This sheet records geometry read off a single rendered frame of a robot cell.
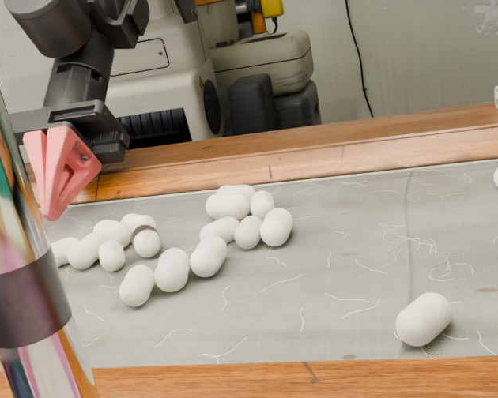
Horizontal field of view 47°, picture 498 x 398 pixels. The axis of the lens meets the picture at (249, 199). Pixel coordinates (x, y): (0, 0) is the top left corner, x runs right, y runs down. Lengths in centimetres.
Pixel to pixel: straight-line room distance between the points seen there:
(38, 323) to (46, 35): 43
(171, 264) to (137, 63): 76
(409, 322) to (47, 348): 17
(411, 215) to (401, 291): 11
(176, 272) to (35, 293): 20
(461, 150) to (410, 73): 192
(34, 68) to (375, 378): 267
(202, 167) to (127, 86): 52
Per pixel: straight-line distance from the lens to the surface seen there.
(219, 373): 25
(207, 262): 37
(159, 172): 58
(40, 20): 56
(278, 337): 30
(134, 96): 105
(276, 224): 39
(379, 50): 243
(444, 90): 247
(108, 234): 45
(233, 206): 45
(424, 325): 28
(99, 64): 61
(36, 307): 17
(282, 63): 128
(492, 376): 23
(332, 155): 54
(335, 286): 34
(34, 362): 17
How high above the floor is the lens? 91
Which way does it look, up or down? 19 degrees down
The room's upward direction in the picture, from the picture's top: 11 degrees counter-clockwise
